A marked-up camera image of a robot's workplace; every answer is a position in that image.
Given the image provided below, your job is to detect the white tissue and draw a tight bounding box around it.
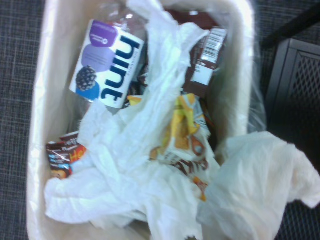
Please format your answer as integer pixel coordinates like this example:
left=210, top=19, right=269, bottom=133
left=196, top=130, right=320, bottom=240

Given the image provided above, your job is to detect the clear plastic bin liner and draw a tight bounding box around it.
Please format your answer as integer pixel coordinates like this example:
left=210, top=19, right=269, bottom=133
left=244, top=14, right=268, bottom=135

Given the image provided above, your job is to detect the beige plastic trash bin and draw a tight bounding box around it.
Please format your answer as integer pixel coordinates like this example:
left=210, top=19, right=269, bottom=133
left=26, top=0, right=259, bottom=240

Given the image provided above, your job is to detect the large white paper towel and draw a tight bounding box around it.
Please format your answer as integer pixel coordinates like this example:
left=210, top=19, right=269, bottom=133
left=44, top=0, right=219, bottom=240

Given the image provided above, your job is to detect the yellow orange snack wrapper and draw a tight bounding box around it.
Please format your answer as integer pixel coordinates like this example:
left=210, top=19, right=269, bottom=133
left=149, top=93, right=216, bottom=202

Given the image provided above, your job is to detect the brown barcode snack wrapper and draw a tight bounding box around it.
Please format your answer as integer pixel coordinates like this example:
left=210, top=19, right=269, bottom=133
left=180, top=26, right=229, bottom=98

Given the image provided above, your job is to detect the hint water bottle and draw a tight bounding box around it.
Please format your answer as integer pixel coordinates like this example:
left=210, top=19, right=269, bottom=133
left=69, top=1, right=149, bottom=110

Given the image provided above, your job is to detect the red brown candy wrapper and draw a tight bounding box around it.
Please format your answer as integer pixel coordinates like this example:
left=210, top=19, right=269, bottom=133
left=45, top=130, right=88, bottom=180

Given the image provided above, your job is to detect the black mesh box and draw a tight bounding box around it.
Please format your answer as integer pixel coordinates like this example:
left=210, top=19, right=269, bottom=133
left=264, top=38, right=320, bottom=153

